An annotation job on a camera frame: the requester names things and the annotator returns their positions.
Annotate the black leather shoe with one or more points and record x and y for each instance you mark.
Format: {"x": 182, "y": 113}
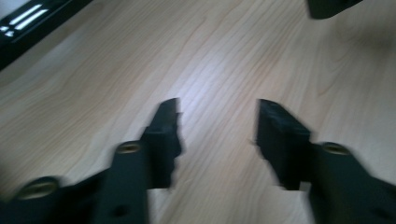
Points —
{"x": 327, "y": 7}

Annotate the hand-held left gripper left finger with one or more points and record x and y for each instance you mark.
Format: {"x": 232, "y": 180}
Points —
{"x": 163, "y": 140}

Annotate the red and black shoe rack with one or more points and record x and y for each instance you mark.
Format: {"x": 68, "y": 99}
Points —
{"x": 40, "y": 28}

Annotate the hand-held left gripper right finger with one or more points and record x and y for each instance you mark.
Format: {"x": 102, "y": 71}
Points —
{"x": 283, "y": 149}

